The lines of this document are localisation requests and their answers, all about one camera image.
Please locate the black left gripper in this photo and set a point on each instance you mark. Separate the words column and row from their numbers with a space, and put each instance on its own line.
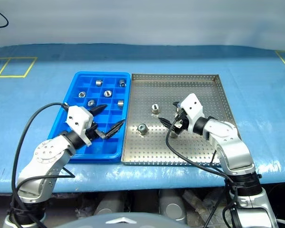
column 93, row 133

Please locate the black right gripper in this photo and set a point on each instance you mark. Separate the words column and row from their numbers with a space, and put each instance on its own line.
column 181, row 122

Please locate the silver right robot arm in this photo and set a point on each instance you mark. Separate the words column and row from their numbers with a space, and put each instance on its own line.
column 235, row 152

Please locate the blue compartment tray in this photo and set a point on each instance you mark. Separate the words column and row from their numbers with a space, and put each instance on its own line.
column 61, row 123

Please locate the perforated metal tray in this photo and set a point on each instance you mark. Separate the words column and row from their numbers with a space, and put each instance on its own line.
column 192, row 85

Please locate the blue plastic table cover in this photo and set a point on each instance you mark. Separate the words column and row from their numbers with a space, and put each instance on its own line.
column 38, row 99

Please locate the grey rounded cylinder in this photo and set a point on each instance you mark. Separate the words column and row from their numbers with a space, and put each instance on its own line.
column 172, row 205
column 109, row 203

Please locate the yellow tape double square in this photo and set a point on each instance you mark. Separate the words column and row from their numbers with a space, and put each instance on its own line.
column 28, row 69

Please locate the grey robot torso with logo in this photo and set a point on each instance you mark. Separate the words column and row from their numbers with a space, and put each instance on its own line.
column 133, row 219

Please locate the yellow tape corner mark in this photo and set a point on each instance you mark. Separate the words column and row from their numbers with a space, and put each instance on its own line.
column 281, row 57

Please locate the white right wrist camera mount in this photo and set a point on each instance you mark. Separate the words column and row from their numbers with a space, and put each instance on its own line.
column 192, row 107

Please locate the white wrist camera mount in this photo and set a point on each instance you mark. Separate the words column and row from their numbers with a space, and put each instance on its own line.
column 77, row 120
column 192, row 107

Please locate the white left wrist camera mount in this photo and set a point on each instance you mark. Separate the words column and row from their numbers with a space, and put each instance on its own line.
column 77, row 120

